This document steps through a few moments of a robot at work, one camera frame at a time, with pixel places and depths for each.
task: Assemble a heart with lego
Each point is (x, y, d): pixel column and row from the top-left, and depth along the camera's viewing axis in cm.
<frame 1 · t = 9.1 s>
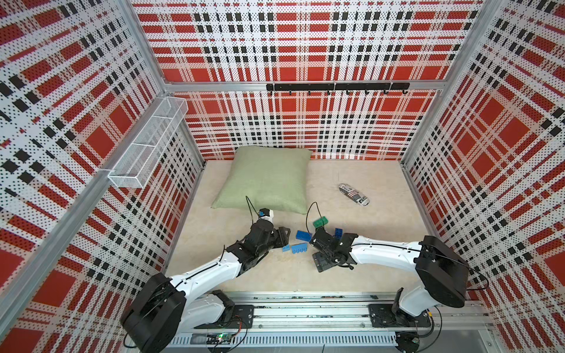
left hand: (287, 231, 86), fingers open
right hand: (330, 257, 86), fingers open
green square cushion: (264, 177, 104), point 10 cm above the table
silver remote control: (354, 194, 106), point 3 cm above the table
blue 2x4 lego brick: (304, 236, 94), on the table
light blue 2x2 brick: (286, 248, 90), point 2 cm above the table
light blue 2x4 brick: (299, 248, 89), point 3 cm above the table

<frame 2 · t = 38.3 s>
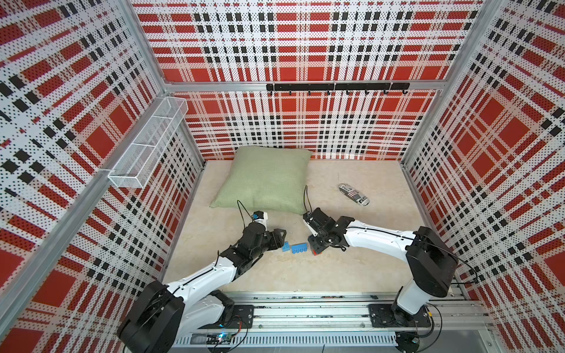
left hand: (283, 232, 86), fingers open
right hand: (319, 241, 87), fingers open
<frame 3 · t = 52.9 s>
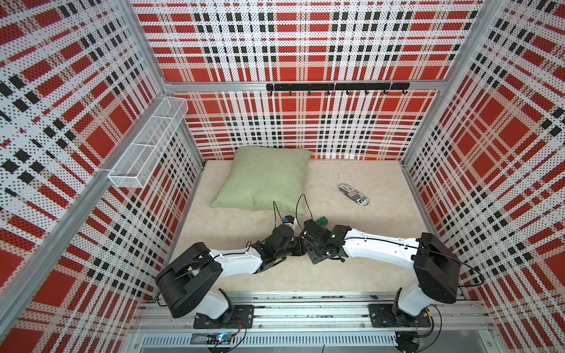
left hand: (309, 242, 87), fingers open
right hand: (319, 251, 84), fingers open
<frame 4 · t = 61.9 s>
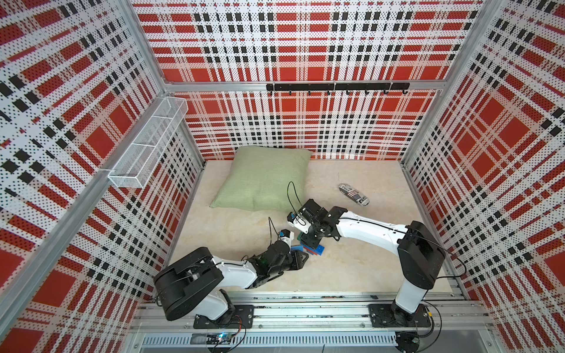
left hand: (309, 256, 85), fingers open
right hand: (310, 236, 86), fingers open
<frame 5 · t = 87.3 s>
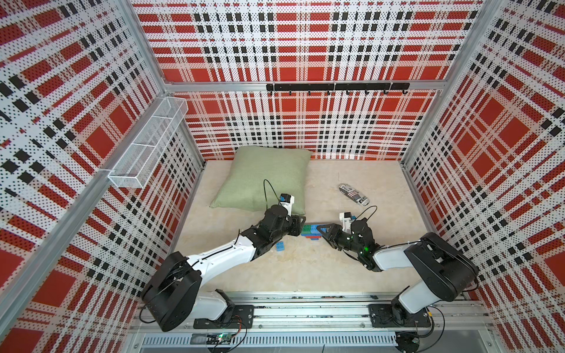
left hand: (304, 218, 84), fingers open
right hand: (320, 230, 87), fingers open
